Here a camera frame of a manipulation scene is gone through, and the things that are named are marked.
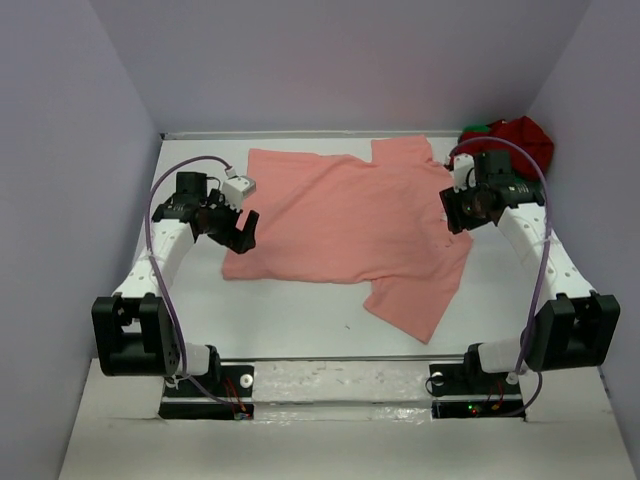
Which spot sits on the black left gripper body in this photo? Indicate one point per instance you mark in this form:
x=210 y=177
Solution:
x=220 y=223

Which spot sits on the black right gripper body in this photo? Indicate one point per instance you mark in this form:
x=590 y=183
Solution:
x=464 y=210

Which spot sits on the pink t shirt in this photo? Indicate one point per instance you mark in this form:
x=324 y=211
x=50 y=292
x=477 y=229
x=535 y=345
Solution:
x=343 y=220

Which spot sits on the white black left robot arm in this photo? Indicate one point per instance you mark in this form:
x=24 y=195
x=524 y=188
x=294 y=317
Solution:
x=136 y=328

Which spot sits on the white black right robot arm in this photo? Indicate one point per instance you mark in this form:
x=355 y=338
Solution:
x=570 y=324

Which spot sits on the red t shirt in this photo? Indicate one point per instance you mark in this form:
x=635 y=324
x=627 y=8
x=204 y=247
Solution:
x=522 y=132

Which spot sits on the white foam strip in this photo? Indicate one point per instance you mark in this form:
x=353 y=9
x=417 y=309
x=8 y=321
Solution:
x=343 y=391

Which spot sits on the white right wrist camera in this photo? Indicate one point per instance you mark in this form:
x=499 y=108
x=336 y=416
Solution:
x=462 y=168

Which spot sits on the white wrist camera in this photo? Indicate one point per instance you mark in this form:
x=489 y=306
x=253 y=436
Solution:
x=236 y=189
x=462 y=168

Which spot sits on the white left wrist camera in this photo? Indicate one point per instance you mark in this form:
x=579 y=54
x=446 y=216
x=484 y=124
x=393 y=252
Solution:
x=236 y=189

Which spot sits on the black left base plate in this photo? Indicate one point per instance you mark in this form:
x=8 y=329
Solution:
x=231 y=399

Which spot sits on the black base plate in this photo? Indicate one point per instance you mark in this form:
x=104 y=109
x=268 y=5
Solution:
x=231 y=399
x=458 y=394

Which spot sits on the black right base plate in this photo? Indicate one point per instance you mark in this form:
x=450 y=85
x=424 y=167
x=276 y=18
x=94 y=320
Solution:
x=458 y=394

